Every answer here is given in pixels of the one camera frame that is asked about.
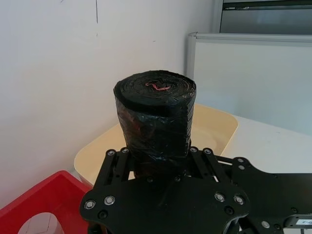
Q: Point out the white partition panel grey frame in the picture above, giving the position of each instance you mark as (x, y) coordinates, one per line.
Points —
(251, 80)

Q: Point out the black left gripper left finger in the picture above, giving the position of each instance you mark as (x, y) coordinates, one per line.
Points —
(114, 165)

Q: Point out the red plastic crate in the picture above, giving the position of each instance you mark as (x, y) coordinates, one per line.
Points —
(56, 195)

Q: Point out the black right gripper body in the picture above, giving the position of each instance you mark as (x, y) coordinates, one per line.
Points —
(273, 197)

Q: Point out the cream plastic basin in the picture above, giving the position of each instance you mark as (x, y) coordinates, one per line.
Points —
(214, 126)

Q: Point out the roll of black plastic bags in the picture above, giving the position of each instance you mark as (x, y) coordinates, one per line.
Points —
(153, 117)

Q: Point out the grey metal cabinet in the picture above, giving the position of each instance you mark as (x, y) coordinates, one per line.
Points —
(265, 14)

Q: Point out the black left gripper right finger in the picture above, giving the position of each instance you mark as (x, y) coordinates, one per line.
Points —
(207, 165)

